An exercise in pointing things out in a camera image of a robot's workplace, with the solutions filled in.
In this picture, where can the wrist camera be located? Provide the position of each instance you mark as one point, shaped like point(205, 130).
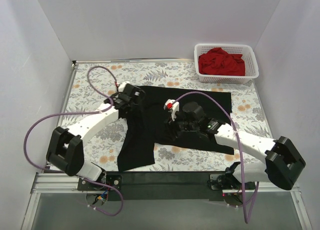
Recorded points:
point(172, 106)
point(121, 86)

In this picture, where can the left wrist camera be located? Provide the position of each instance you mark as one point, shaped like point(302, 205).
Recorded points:
point(121, 86)

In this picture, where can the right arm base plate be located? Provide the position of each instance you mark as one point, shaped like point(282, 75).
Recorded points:
point(222, 182)

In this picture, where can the red t-shirt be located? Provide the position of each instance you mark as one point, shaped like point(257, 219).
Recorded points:
point(219, 62)

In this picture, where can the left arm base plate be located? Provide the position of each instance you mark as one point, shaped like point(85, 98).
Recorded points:
point(111, 180)

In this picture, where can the white plastic basket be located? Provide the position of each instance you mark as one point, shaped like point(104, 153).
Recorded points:
point(248, 56)

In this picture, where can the aluminium table frame rail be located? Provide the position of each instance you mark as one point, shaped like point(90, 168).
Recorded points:
point(178, 173)

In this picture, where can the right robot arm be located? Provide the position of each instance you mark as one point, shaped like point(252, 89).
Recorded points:
point(279, 161)

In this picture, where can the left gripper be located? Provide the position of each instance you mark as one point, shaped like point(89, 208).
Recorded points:
point(135, 98)

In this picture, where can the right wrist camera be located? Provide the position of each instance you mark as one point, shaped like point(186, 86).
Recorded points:
point(172, 106)

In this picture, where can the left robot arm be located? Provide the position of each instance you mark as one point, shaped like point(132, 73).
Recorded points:
point(66, 147)

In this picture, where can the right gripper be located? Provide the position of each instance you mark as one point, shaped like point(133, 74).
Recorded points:
point(173, 125)

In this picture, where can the black t-shirt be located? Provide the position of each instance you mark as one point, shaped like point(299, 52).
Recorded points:
point(146, 127)

